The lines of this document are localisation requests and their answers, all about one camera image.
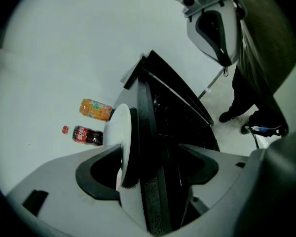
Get person's black shoe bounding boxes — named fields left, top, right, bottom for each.
left=240, top=122, right=258, bottom=135
left=219, top=110, right=238, bottom=123

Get white round plate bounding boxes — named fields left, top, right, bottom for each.
left=102, top=103, right=140, bottom=189

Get person's black trousers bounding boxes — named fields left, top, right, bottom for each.
left=222, top=65, right=291, bottom=137

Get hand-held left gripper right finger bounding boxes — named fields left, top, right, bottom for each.
left=178, top=143, right=250, bottom=211

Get person's beige shirt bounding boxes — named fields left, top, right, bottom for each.
left=233, top=0, right=296, bottom=96

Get dark cola bottle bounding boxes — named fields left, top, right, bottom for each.
left=62, top=125, right=104, bottom=147

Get black waist device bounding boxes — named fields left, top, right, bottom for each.
left=245, top=123, right=282, bottom=137

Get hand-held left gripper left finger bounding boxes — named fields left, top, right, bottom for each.
left=6, top=143, right=149, bottom=237

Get orange drink can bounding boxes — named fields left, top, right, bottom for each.
left=79, top=98, right=113, bottom=122

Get black mini fridge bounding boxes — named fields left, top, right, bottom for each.
left=112, top=49, right=222, bottom=237

